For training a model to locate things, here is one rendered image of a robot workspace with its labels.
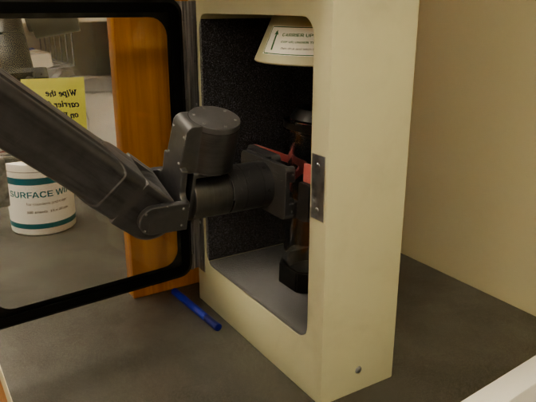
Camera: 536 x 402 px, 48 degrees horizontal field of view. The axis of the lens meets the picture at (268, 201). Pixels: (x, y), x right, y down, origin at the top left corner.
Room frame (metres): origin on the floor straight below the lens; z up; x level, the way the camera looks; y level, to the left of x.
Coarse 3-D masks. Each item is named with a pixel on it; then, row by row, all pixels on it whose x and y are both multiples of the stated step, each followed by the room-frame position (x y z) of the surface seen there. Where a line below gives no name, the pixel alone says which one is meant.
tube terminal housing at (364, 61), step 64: (192, 0) 0.84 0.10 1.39; (256, 0) 0.70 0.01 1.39; (320, 0) 0.60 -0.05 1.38; (384, 0) 0.61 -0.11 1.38; (320, 64) 0.60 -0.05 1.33; (384, 64) 0.62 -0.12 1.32; (320, 128) 0.59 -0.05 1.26; (384, 128) 0.62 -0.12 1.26; (384, 192) 0.62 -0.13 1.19; (320, 256) 0.59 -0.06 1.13; (384, 256) 0.63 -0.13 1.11; (256, 320) 0.70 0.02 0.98; (320, 320) 0.59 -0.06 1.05; (384, 320) 0.63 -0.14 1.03; (320, 384) 0.58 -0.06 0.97
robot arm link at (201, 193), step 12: (192, 180) 0.63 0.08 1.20; (204, 180) 0.64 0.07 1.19; (216, 180) 0.65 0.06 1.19; (228, 180) 0.66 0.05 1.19; (192, 192) 0.63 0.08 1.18; (204, 192) 0.63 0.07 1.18; (216, 192) 0.64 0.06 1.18; (228, 192) 0.65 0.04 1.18; (192, 204) 0.64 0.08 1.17; (204, 204) 0.63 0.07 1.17; (216, 204) 0.64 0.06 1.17; (228, 204) 0.65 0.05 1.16; (192, 216) 0.64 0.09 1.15; (204, 216) 0.64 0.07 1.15
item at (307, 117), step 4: (304, 104) 0.78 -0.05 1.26; (308, 104) 0.78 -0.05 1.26; (312, 104) 0.78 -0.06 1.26; (296, 108) 0.76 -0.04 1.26; (300, 108) 0.74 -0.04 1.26; (304, 108) 0.74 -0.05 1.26; (308, 108) 0.74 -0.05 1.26; (312, 108) 0.74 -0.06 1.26; (292, 112) 0.76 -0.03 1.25; (296, 112) 0.75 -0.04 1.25; (300, 112) 0.74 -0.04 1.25; (304, 112) 0.73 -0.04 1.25; (308, 112) 0.73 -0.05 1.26; (292, 116) 0.75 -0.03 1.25; (296, 116) 0.74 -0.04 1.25; (300, 116) 0.73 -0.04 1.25; (304, 116) 0.73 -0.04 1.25; (308, 116) 0.73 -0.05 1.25; (300, 120) 0.73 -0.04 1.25; (304, 120) 0.72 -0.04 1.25; (308, 120) 0.72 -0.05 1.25
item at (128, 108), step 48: (0, 48) 0.69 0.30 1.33; (48, 48) 0.73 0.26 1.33; (96, 48) 0.76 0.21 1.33; (144, 48) 0.80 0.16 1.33; (48, 96) 0.72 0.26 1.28; (96, 96) 0.76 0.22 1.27; (144, 96) 0.80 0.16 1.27; (144, 144) 0.80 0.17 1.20; (48, 192) 0.71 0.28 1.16; (0, 240) 0.68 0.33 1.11; (48, 240) 0.71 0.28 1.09; (96, 240) 0.75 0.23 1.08; (144, 240) 0.79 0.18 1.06; (0, 288) 0.67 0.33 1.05; (48, 288) 0.71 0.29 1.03
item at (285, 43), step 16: (272, 16) 0.75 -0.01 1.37; (288, 16) 0.71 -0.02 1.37; (304, 16) 0.69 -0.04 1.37; (272, 32) 0.72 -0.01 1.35; (288, 32) 0.70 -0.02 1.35; (304, 32) 0.69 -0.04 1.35; (272, 48) 0.70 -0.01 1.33; (288, 48) 0.69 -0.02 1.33; (304, 48) 0.68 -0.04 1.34; (272, 64) 0.70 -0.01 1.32; (288, 64) 0.68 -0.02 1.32; (304, 64) 0.67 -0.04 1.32
